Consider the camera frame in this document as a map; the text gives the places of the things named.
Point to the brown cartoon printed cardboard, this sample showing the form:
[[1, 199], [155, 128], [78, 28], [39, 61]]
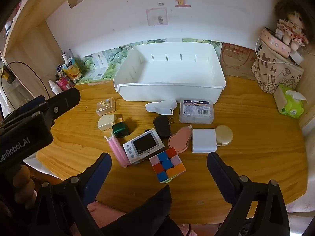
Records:
[[236, 61]]

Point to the cream round compact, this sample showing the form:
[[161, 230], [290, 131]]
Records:
[[224, 134]]

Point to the blue and white tube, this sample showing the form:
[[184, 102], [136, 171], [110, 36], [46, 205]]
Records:
[[60, 71]]

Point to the orange fruit print packet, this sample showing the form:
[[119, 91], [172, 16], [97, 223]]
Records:
[[71, 70]]

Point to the white spray bottle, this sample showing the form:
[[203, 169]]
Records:
[[55, 88]]

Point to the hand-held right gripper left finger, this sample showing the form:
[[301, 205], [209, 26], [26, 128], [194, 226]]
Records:
[[98, 174]]

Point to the person's left hand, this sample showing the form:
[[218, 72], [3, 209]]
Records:
[[24, 184]]

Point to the pink square wall hook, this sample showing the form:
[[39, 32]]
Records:
[[156, 16]]

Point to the white plastic storage bin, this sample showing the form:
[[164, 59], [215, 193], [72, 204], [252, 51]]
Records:
[[172, 88]]

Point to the colourful puzzle cube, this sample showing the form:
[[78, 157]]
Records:
[[167, 164]]

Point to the cream angular case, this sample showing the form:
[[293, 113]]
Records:
[[105, 123]]

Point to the white handheld game console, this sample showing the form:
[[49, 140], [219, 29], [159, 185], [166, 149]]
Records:
[[145, 145]]

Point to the black charger plug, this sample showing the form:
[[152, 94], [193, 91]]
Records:
[[162, 126]]

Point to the pink round box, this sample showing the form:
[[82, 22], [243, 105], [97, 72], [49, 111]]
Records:
[[273, 43]]

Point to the pink can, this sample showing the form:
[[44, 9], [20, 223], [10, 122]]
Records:
[[64, 83]]

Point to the pink clear packet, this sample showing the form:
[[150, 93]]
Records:
[[118, 150]]

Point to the pink oval brush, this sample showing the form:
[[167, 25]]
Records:
[[179, 140]]

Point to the clear box with blue label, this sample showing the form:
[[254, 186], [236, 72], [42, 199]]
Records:
[[196, 111]]

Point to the dark cloth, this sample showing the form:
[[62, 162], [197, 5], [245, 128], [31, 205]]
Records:
[[147, 216]]

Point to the small green and gold box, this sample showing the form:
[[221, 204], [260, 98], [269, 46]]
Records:
[[120, 130]]

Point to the beige letter print bag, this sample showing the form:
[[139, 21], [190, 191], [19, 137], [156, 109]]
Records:
[[273, 73]]

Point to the brown haired doll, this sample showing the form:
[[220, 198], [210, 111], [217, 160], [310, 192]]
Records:
[[292, 22]]

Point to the green tissue pack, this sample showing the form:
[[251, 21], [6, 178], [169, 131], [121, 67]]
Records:
[[290, 105]]

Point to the white curved plastic gadget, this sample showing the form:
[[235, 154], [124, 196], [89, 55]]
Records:
[[161, 107]]

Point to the green grape printed cardboard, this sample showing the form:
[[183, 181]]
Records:
[[115, 54]]

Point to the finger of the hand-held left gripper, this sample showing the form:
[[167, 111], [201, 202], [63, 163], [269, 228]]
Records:
[[64, 103], [32, 104]]

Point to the clear box with stickers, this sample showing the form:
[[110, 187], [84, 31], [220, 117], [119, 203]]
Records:
[[105, 108]]

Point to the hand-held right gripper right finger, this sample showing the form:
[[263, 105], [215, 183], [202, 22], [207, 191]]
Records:
[[221, 177]]

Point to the small white box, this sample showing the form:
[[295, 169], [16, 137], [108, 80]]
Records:
[[296, 57]]

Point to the white charger block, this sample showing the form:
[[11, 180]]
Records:
[[203, 140]]

